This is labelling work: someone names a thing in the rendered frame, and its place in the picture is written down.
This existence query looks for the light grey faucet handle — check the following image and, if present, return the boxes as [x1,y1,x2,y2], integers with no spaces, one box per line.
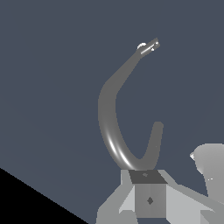
[95,169,139,224]
[158,170,224,224]

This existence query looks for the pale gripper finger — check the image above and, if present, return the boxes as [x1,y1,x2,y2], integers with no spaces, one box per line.
[189,142,224,206]

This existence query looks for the grey square faucet base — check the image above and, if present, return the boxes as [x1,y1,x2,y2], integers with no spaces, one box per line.
[128,169,169,219]

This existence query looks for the grey curved faucet spout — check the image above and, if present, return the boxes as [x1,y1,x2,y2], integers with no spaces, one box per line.
[97,37,165,172]

